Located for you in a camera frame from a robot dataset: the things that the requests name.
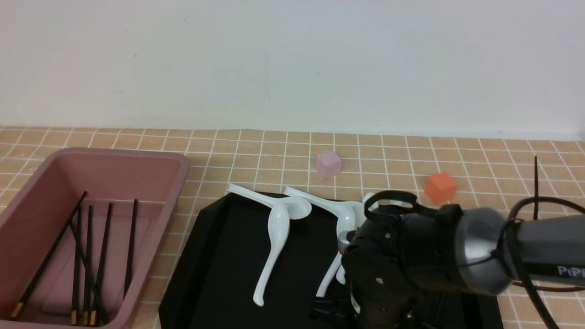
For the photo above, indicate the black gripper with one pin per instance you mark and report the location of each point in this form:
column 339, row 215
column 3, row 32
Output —
column 400, row 265

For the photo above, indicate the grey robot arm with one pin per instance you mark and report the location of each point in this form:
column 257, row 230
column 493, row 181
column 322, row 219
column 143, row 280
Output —
column 542, row 239

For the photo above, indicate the white ceramic soup spoon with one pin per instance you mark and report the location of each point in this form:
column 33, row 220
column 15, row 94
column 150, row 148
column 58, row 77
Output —
column 367, row 201
column 336, row 256
column 278, row 228
column 298, row 208
column 334, row 207

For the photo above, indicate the orange foam cube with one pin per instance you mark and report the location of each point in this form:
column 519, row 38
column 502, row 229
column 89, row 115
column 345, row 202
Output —
column 441, row 188

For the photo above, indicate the pink foam cube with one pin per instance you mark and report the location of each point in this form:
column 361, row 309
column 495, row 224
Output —
column 328, row 164

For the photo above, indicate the black plastic tray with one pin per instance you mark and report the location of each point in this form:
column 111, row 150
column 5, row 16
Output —
column 213, row 284

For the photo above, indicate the pink plastic bin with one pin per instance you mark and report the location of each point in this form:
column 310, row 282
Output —
column 82, row 234

